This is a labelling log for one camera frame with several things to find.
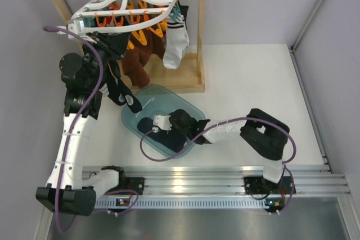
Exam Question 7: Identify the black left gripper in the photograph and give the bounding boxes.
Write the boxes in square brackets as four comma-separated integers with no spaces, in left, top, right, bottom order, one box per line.
[82,30,130,88]

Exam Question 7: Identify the white plastic clip hanger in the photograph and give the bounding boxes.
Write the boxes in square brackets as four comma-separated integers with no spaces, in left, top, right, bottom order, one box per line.
[71,0,181,37]

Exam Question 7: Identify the black sock with white label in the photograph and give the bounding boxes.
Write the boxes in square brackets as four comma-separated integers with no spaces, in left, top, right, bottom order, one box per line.
[100,61,142,114]

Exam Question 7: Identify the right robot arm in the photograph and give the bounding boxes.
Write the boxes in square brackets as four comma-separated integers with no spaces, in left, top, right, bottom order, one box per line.
[153,108,296,195]

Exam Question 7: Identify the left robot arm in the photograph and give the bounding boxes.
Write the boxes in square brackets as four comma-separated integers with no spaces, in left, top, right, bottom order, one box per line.
[35,33,142,216]

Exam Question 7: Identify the dark navy sock in basin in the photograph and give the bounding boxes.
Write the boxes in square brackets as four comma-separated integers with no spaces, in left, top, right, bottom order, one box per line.
[137,117,187,155]

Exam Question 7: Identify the orange clothes peg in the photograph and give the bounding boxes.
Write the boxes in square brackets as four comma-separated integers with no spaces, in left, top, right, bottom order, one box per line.
[132,29,147,46]

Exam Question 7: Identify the brown hanging sock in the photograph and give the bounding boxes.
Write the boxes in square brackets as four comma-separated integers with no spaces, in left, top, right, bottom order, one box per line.
[121,30,153,88]
[150,31,166,59]

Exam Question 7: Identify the teal plastic basin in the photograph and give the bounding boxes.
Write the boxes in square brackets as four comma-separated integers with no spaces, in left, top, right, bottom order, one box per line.
[121,84,207,157]

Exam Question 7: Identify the white hanging sock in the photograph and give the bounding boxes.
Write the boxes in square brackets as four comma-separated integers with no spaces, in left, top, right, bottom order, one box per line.
[163,15,190,70]

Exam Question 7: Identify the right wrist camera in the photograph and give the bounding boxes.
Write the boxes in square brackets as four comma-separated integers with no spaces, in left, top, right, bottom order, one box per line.
[152,115,172,132]

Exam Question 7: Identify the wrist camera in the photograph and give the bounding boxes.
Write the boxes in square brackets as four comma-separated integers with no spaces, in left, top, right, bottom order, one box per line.
[152,115,172,132]
[58,19,85,36]

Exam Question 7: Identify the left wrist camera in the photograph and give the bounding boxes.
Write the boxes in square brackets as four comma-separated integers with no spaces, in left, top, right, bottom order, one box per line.
[58,19,85,36]

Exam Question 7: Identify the wooden drying rack frame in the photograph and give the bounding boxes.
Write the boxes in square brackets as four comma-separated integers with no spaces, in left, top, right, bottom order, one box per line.
[51,0,205,93]

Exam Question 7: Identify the aluminium mounting rail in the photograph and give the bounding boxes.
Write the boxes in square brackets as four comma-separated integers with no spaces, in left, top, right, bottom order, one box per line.
[43,165,352,210]

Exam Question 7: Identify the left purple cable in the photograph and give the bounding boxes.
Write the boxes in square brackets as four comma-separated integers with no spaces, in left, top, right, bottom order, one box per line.
[42,25,139,233]

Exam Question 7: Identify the purple cable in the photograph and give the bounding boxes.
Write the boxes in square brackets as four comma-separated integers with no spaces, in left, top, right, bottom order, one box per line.
[139,117,298,215]
[42,25,139,233]

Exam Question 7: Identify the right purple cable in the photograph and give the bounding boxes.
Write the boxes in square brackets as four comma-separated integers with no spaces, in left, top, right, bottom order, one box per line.
[139,117,298,215]

